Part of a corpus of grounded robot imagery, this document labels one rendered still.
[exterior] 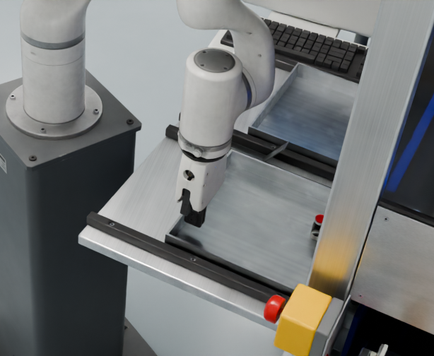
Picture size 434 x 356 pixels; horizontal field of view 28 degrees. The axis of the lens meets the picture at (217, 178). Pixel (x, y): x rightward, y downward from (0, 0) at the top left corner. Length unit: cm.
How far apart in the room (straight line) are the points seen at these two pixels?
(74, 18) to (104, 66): 179
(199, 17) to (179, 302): 145
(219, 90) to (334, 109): 61
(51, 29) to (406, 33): 78
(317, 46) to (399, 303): 100
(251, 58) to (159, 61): 212
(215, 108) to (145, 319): 131
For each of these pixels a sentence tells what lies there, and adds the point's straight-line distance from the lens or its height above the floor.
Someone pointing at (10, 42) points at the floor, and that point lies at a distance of 355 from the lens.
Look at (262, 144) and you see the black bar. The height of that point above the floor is 90.
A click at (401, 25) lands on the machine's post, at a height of 147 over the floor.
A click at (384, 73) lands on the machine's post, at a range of 106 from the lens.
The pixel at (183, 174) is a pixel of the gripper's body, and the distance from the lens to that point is 140.
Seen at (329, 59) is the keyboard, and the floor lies 83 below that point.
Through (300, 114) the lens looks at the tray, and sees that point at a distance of 183.
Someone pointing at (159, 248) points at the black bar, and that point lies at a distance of 148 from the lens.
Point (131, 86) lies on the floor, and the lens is 332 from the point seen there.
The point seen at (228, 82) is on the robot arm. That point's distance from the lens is 128.
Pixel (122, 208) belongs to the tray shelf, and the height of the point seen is 88.
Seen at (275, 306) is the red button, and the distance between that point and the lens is 127.
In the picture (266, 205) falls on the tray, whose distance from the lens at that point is 161.
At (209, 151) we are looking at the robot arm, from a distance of 136.
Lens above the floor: 198
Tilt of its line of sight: 42 degrees down
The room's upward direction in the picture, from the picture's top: 8 degrees clockwise
